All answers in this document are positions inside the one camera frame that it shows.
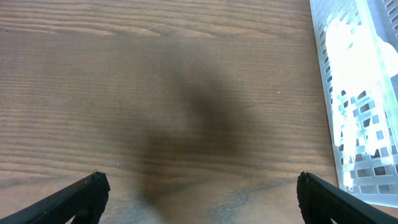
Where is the clear plastic basket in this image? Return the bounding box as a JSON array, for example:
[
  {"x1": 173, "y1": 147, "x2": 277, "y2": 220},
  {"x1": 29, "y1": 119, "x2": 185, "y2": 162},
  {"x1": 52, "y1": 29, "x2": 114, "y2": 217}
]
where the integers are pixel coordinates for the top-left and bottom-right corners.
[{"x1": 310, "y1": 0, "x2": 397, "y2": 207}]

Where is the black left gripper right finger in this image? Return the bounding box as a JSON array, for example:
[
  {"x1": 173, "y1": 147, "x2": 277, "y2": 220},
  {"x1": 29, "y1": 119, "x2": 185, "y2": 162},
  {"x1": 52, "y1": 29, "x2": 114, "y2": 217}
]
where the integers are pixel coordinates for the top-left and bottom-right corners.
[{"x1": 297, "y1": 172, "x2": 397, "y2": 224}]

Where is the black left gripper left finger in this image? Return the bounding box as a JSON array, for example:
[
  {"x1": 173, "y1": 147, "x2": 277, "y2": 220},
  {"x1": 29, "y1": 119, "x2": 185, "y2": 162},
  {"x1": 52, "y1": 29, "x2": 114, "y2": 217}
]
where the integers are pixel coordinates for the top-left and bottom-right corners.
[{"x1": 1, "y1": 171, "x2": 110, "y2": 224}]

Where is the white plastic spoon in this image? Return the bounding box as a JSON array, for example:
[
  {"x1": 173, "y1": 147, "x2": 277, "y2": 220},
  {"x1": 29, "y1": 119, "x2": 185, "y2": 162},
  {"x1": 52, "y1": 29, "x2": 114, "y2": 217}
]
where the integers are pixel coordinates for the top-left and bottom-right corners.
[
  {"x1": 325, "y1": 19, "x2": 379, "y2": 191},
  {"x1": 377, "y1": 37, "x2": 398, "y2": 78}
]

